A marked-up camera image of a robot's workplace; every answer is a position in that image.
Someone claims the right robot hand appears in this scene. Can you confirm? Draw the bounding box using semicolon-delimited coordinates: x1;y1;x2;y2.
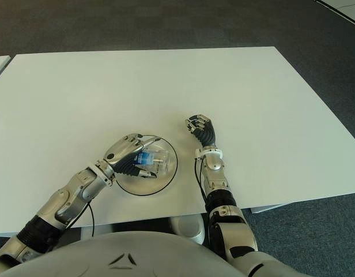
184;114;217;149

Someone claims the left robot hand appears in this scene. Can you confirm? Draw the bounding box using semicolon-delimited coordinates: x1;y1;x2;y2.
104;133;163;179

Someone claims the clear plastic cup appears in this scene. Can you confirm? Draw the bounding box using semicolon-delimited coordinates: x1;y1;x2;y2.
133;147;170;175

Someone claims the white plate black rim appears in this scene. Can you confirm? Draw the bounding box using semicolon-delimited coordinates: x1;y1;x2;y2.
115;134;178;196

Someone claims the white round base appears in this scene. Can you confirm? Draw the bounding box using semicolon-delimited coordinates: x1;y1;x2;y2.
169;215;206;246

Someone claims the grey robot torso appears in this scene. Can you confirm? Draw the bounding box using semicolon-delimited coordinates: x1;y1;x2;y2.
0;230;253;277

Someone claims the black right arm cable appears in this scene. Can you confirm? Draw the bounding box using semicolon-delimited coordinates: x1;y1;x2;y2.
194;157;209;203

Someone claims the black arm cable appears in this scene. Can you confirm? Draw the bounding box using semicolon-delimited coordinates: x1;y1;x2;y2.
194;157;209;203
66;201;95;238

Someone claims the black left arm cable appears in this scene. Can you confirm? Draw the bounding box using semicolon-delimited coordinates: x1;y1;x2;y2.
66;201;95;238

